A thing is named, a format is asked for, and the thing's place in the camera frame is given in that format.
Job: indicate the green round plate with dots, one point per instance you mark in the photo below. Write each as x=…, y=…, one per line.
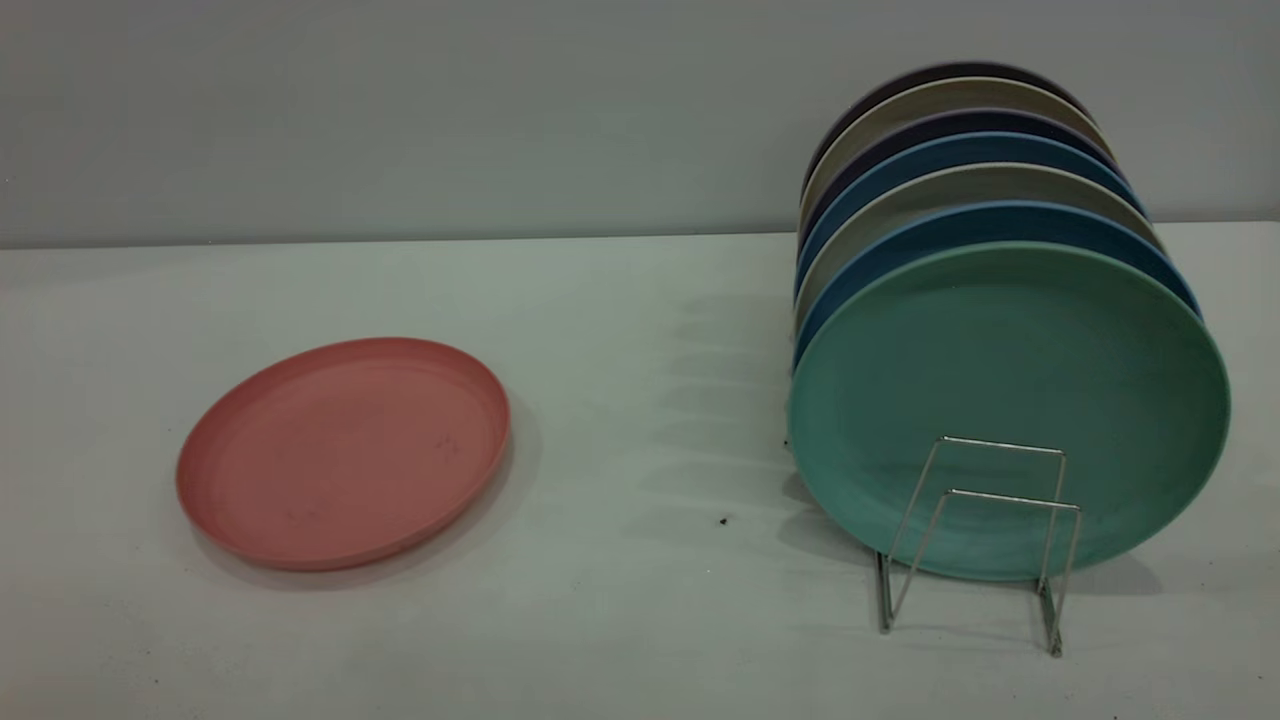
x=1000, y=360

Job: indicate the light blue round plate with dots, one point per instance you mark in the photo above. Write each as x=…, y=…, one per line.
x=940, y=152

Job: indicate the beige grey round plate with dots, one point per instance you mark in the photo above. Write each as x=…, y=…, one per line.
x=940, y=188

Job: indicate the cream round plate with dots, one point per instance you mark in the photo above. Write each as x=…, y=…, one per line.
x=940, y=95

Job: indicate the dark blue round plate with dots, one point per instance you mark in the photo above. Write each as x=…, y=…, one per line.
x=960, y=226

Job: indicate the dark plum round plate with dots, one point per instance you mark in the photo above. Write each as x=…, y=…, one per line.
x=940, y=70

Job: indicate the pink round plate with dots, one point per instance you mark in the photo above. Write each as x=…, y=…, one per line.
x=340, y=460

